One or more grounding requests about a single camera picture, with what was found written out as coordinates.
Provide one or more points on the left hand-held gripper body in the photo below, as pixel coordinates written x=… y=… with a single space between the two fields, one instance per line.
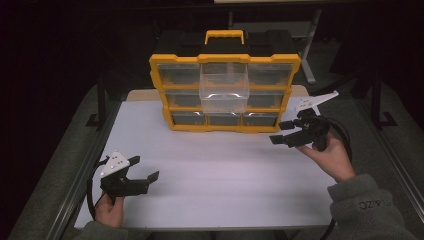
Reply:
x=118 y=185

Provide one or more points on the person's left hand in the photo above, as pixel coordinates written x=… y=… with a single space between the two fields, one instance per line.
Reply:
x=110 y=211

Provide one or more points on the black metal stand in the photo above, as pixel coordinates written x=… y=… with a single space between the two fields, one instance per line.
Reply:
x=101 y=100
x=377 y=100

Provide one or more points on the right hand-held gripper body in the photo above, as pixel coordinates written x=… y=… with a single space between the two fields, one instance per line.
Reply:
x=313 y=128

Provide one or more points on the aluminium frame rail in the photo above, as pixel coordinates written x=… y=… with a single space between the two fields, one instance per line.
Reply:
x=85 y=173
x=396 y=163

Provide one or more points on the person's right hand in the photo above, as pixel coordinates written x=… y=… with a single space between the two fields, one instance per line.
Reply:
x=333 y=160

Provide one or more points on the yellow black parts organizer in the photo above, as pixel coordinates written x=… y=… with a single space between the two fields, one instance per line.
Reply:
x=186 y=59

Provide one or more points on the small clear organizer drawer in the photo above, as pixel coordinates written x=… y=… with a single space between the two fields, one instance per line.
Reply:
x=260 y=119
x=188 y=119
x=224 y=119

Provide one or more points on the clear plastic organizer drawer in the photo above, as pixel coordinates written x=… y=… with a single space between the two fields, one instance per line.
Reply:
x=183 y=99
x=270 y=74
x=178 y=74
x=224 y=90
x=266 y=100

